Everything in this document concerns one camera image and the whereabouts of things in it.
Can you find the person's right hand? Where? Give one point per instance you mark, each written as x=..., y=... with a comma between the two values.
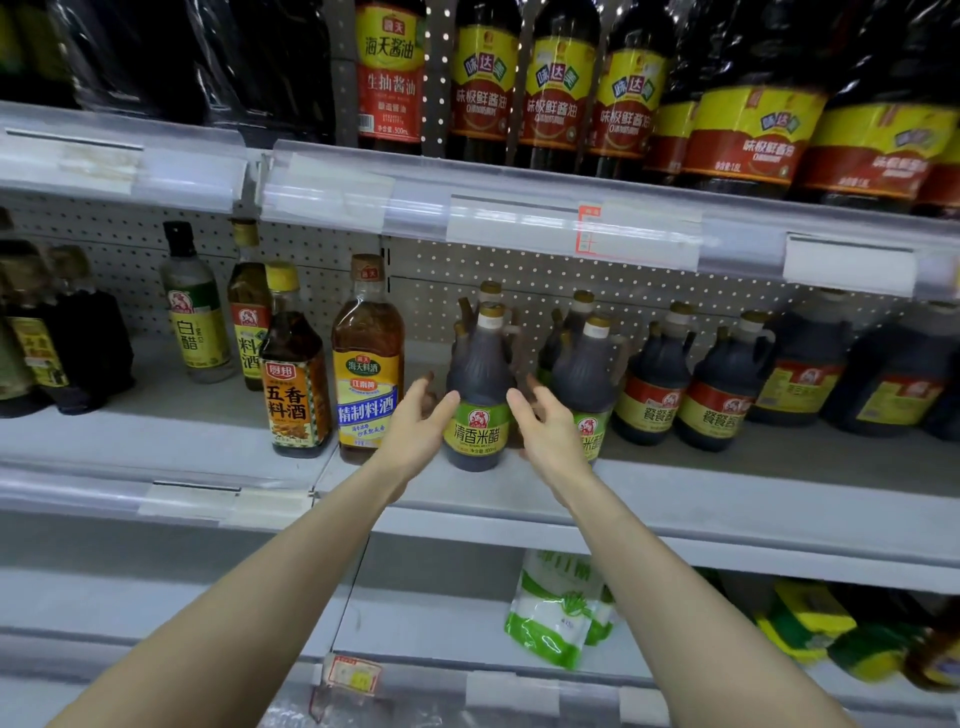
x=552, y=443

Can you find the person's left hand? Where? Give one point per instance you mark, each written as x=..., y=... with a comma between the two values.
x=413, y=435

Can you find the rice vinegar jug green label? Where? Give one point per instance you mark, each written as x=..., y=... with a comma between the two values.
x=588, y=383

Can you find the white metal store shelving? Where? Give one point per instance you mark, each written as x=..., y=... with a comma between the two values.
x=750, y=495

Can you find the person's right forearm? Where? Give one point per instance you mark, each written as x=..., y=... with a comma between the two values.
x=690, y=630

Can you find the pack of clear empty bottles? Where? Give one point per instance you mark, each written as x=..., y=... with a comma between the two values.
x=375, y=713

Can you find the row of dark red-capped bottles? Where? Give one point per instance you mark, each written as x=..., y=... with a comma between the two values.
x=750, y=128

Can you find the large amber cooking wine jug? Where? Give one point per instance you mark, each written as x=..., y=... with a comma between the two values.
x=366, y=390

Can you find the dark bottle with green label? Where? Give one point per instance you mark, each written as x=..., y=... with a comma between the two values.
x=489, y=293
x=563, y=345

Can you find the dark bottle red yellow label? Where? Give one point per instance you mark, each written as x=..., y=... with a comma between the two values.
x=653, y=398
x=717, y=405

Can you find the dark bottle orange label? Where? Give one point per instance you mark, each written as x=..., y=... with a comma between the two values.
x=294, y=398

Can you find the white green bag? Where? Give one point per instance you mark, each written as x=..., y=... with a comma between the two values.
x=600, y=615
x=548, y=623

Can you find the amber bottle yellow red label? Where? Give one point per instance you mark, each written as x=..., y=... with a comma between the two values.
x=248, y=323

